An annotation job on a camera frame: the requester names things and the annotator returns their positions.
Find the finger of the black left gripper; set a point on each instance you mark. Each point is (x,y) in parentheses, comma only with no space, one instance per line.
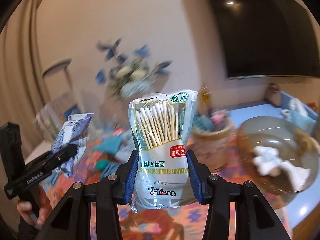
(50,161)

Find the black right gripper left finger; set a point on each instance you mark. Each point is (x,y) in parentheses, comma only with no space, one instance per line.
(71,217)

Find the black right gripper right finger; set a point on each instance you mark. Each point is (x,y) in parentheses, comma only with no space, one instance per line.
(255,218)

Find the cotton swab bag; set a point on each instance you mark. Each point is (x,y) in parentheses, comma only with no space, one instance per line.
(161,125)

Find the left hand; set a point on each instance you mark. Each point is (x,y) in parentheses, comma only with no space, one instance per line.
(25,207)

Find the white crumpled tissue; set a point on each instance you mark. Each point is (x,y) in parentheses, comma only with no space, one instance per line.
(268,163)

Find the round glass bowl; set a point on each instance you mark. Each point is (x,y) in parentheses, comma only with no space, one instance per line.
(281,158)

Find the floral orange tablecloth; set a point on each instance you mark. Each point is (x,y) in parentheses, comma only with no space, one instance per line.
(185,222)

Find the blue folded sock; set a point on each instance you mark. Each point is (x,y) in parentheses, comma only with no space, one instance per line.
(110,145)

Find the woven basket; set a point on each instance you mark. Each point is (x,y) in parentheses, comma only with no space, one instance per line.
(210,139)

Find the amber glass bottle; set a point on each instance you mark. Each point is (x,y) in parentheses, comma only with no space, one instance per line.
(206,102)

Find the black monitor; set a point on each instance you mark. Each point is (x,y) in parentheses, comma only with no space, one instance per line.
(266,38)

